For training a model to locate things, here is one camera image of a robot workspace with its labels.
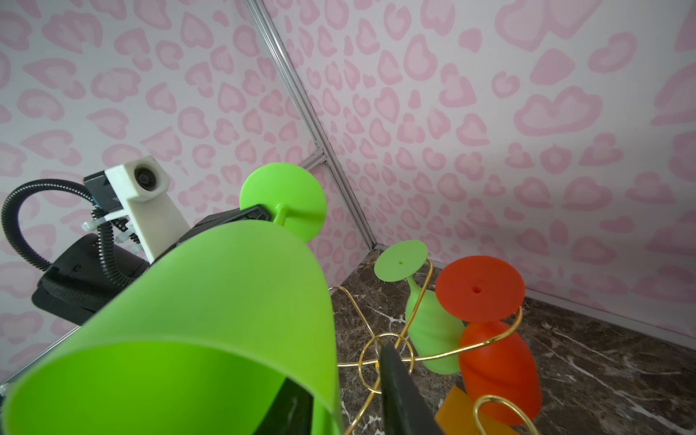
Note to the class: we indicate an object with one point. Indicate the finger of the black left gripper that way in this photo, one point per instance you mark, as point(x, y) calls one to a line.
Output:
point(257, 212)

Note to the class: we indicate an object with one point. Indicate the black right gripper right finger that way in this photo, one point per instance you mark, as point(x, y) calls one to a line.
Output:
point(403, 408)

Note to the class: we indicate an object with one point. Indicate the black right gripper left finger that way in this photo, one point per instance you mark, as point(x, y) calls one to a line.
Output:
point(291, 412)

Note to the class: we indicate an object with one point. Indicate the green wine glass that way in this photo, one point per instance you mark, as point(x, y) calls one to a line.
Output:
point(433, 330)
point(202, 342)

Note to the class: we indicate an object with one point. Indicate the red wine glass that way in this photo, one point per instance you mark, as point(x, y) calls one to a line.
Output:
point(483, 291)

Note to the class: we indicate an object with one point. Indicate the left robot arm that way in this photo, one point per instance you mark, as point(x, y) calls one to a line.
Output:
point(74, 288)

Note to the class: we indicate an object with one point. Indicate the orange wooden rack base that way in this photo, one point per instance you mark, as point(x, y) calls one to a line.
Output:
point(455, 416)

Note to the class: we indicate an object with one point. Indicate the gold wire glass rack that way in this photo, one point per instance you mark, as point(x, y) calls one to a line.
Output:
point(402, 338)

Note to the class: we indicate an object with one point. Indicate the aluminium diagonal frame bar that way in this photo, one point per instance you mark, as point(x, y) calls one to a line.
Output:
point(314, 160)

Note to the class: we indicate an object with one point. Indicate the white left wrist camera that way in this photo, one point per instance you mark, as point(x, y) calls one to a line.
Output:
point(138, 191)

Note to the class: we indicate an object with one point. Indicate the aluminium frame post left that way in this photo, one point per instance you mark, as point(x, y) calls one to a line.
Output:
point(271, 37)

